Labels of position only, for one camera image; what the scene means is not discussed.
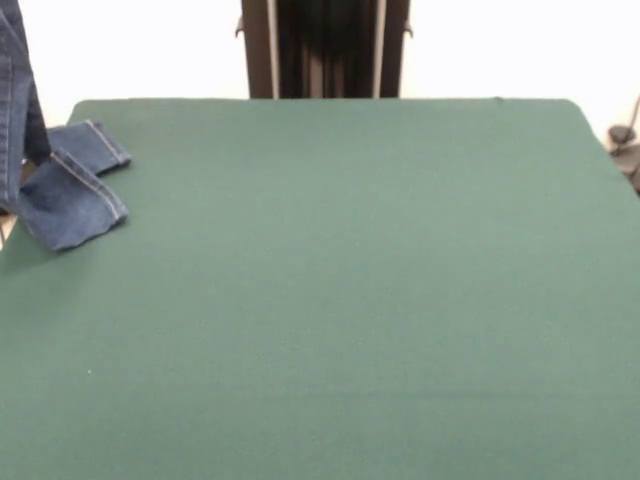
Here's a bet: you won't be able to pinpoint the blue denim jeans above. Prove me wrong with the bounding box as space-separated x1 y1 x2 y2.
0 0 134 252

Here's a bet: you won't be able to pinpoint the dark green table cloth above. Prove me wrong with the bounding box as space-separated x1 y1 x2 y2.
0 98 640 480

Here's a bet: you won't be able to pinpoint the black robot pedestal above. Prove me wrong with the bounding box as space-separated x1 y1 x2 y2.
233 0 415 100

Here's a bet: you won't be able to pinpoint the black cable with plug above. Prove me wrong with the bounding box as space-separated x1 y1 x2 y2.
607 94 640 196

